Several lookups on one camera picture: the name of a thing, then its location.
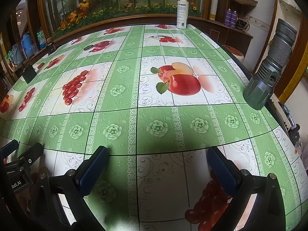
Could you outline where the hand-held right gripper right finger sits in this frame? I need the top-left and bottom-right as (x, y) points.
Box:
(207, 146), (287, 231)

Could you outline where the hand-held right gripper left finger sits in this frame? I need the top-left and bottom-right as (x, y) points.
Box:
(34, 146), (110, 231)

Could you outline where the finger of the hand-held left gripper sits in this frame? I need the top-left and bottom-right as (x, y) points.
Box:
(0, 140), (19, 158)
(13, 142), (44, 172)

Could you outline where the green fruit-print tablecloth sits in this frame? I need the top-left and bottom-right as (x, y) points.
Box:
(0, 23), (308, 231)

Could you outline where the blue plastic jug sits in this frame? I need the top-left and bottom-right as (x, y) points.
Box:
(20, 34), (35, 58)

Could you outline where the grey metal flashlight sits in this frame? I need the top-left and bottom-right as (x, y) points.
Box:
(243, 18), (297, 110)

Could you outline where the red and white stool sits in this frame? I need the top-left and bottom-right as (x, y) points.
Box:
(223, 44), (244, 62)

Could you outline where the dark wooden cabinet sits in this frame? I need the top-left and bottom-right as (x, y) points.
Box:
(188, 17), (254, 63)

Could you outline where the white spray bottle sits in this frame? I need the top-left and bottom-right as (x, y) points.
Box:
(176, 0), (188, 29)

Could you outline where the artificial flower and bamboo display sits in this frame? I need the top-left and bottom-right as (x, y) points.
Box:
(40, 0), (210, 39)

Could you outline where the white rolled paper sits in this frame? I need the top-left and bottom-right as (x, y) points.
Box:
(208, 0), (220, 21)

